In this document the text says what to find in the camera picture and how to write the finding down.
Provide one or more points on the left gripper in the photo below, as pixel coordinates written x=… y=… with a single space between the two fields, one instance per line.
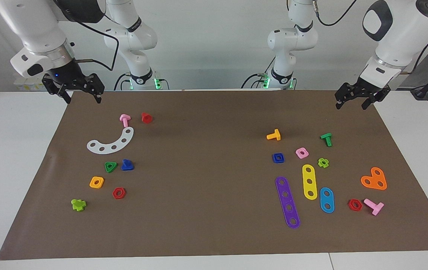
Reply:
x=371 y=90

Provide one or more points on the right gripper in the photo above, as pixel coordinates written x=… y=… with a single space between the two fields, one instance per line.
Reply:
x=66 y=75

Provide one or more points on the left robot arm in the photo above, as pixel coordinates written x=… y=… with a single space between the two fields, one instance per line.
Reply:
x=397 y=33

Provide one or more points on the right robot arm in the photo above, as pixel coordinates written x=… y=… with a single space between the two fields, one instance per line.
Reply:
x=36 y=26

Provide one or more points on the small pink toy screw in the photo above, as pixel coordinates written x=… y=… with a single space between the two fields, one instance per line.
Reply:
x=125 y=120

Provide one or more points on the red toy screw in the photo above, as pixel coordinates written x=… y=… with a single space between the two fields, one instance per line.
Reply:
x=146 y=118

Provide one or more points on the lime green flower toy nut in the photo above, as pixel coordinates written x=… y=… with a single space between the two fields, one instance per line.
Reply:
x=320 y=163

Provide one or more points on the pink square toy nut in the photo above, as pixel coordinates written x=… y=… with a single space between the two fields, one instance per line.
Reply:
x=298 y=153

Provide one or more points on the green triangular toy nut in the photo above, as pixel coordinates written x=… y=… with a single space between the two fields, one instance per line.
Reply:
x=108 y=168

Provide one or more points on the blue triangular toy screw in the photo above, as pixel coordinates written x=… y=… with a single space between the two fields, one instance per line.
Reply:
x=127 y=165

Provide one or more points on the orange toy screw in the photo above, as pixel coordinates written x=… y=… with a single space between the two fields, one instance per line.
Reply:
x=274 y=136

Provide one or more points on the yellow square toy nut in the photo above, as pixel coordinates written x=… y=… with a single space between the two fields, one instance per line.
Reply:
x=93 y=182

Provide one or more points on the blue square toy nut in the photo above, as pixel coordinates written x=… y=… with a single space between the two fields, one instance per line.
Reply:
x=275 y=158

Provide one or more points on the red hexagonal toy nut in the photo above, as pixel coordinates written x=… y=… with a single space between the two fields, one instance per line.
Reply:
x=351 y=205
x=115 y=193

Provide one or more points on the large pink toy screw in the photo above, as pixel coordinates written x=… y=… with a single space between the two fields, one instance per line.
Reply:
x=374 y=206

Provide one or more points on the lime green toy screw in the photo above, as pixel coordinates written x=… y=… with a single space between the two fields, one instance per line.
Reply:
x=78 y=205

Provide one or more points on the white curved perforated strip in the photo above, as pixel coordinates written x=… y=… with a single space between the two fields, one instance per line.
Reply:
x=118 y=144

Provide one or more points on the orange heart perforated plate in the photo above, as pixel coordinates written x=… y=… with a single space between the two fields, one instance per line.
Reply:
x=374 y=183

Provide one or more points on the yellow perforated strip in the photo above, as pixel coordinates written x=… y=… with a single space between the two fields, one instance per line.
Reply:
x=309 y=187

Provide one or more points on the blue perforated strip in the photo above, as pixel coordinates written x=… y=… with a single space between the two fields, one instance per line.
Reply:
x=326 y=200

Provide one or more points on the purple perforated strip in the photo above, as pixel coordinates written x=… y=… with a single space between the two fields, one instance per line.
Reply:
x=286 y=200

